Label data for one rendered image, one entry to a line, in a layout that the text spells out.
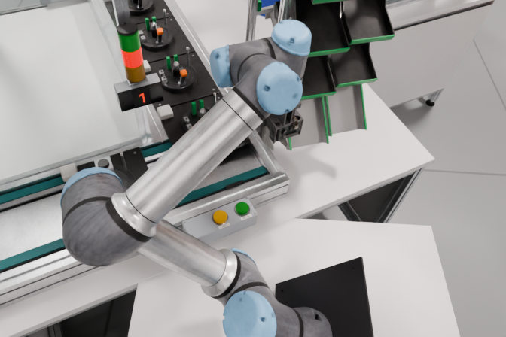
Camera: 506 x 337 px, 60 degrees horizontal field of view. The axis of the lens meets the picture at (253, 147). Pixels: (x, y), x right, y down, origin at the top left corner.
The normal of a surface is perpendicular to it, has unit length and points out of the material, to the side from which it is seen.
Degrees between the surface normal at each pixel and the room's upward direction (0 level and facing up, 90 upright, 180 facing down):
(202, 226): 0
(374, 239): 0
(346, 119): 45
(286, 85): 66
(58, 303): 0
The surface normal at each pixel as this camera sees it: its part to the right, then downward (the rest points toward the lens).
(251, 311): -0.63, -0.40
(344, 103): 0.25, 0.11
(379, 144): 0.07, -0.62
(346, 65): 0.18, -0.24
